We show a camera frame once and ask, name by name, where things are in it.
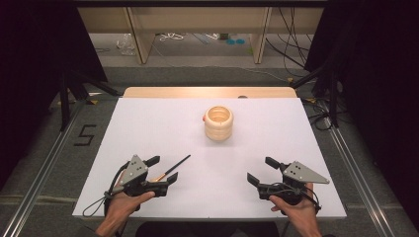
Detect black metal stand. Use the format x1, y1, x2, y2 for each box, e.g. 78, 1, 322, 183
58, 69, 121, 132
290, 60, 341, 128

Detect white coiled cable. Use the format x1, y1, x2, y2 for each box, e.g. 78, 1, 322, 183
159, 32, 185, 42

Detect black curtain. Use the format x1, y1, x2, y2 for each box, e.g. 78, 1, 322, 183
0, 0, 109, 192
304, 0, 419, 228

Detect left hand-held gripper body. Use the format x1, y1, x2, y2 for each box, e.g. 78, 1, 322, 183
113, 154, 170, 198

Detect person's left hand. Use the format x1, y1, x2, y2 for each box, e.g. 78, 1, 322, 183
108, 191, 156, 221

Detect clear plastic bag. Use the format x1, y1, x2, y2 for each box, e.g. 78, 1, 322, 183
116, 33, 136, 56

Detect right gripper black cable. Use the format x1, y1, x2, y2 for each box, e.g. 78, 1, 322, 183
266, 182, 322, 215

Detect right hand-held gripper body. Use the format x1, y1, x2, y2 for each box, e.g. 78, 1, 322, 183
257, 161, 330, 205

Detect wooden table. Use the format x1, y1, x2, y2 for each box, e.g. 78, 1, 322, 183
123, 86, 298, 99

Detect black floor cables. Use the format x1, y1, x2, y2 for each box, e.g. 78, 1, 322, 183
300, 98, 333, 131

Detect light wooden shelf unit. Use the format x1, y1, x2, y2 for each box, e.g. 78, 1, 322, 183
77, 6, 325, 65

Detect metal floor rail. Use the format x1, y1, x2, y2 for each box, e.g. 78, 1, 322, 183
1, 100, 85, 237
315, 98, 393, 237

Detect person's right hand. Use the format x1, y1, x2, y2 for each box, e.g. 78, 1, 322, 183
269, 182, 319, 229

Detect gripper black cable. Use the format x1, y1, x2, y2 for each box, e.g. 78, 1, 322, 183
266, 182, 322, 215
82, 161, 132, 218

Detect ribbed wooden pen holder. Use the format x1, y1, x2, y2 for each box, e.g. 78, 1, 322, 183
202, 105, 234, 142

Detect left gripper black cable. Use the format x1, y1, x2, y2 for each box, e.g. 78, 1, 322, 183
82, 161, 132, 218

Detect white table cover board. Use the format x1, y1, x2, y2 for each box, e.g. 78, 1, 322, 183
72, 97, 348, 219

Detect black hanging cables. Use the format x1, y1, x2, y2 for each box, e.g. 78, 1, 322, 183
265, 6, 314, 79

